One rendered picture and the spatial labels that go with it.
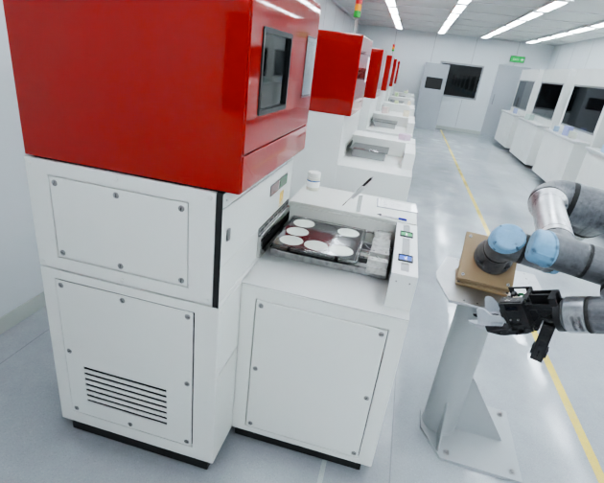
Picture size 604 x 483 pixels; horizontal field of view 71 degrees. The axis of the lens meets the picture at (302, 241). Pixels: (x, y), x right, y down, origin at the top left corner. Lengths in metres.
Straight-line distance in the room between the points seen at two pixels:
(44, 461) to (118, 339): 0.66
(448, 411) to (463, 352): 0.34
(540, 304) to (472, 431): 1.48
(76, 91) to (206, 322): 0.82
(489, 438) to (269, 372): 1.19
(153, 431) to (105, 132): 1.18
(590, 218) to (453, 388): 1.10
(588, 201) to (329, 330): 0.91
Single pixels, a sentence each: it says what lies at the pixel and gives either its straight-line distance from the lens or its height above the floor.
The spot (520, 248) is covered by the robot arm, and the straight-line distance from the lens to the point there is 1.73.
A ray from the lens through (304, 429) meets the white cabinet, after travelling 1.95.
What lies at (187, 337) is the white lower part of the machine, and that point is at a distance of 1.57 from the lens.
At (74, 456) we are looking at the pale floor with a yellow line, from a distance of 2.17.
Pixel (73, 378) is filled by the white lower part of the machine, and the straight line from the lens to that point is 2.02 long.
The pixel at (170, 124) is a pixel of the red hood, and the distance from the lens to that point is 1.31.
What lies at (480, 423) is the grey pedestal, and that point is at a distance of 2.40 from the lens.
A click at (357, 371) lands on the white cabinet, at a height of 0.55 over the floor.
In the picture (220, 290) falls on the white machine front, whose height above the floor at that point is 0.89.
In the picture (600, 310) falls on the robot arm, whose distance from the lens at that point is 1.00.
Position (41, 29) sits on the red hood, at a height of 1.60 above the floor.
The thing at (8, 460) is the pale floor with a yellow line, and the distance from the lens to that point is 2.25.
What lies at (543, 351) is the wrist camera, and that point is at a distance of 1.10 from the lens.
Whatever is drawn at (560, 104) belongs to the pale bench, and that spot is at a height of 1.34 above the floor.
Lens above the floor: 1.61
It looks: 23 degrees down
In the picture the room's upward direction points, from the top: 7 degrees clockwise
